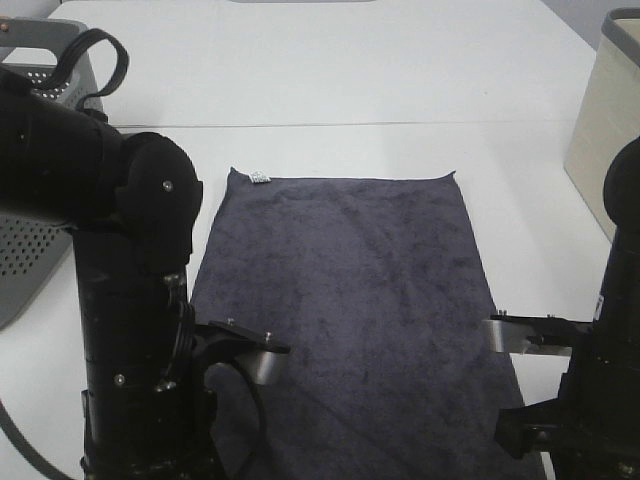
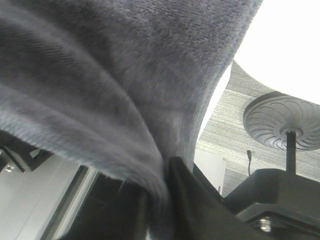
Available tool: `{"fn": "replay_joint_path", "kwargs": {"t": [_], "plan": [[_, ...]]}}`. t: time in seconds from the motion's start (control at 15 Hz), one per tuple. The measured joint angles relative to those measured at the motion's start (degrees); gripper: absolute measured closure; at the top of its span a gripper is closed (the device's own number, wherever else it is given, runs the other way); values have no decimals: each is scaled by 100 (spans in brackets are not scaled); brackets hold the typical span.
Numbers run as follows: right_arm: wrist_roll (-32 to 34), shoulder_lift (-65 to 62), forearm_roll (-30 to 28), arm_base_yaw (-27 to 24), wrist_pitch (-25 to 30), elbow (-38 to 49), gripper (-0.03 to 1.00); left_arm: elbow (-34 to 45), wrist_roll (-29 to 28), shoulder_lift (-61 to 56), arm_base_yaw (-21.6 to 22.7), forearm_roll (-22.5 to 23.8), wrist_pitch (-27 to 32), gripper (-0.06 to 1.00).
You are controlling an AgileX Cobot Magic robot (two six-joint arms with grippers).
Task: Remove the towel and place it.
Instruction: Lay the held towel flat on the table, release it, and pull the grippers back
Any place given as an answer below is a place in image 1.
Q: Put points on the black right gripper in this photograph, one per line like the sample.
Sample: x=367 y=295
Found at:
x=591 y=429

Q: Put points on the dark grey towel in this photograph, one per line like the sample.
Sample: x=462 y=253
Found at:
x=378 y=288

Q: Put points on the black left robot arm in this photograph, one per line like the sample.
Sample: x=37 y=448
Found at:
x=129 y=203

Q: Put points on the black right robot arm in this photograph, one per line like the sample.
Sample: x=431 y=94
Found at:
x=615 y=325

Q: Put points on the beige fabric storage box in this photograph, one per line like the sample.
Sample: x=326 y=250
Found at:
x=609 y=113

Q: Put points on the grey perforated plastic basket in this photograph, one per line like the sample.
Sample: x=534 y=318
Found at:
x=31 y=250

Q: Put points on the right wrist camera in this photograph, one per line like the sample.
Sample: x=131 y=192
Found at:
x=545 y=335

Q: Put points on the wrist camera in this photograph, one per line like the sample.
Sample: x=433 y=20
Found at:
x=545 y=335
x=260 y=354

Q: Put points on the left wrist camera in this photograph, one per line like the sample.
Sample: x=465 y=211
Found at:
x=260 y=354

